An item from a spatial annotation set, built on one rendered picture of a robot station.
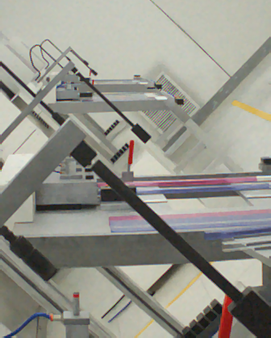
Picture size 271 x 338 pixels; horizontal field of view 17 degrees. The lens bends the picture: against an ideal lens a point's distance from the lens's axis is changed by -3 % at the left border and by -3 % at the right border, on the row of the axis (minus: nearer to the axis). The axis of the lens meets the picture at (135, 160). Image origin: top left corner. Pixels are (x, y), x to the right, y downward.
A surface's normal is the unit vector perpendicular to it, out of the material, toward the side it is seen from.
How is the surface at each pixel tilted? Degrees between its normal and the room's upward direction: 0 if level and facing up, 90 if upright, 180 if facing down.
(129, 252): 90
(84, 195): 90
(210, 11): 90
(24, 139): 90
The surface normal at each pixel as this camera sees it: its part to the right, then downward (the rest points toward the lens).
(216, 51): 0.07, 0.13
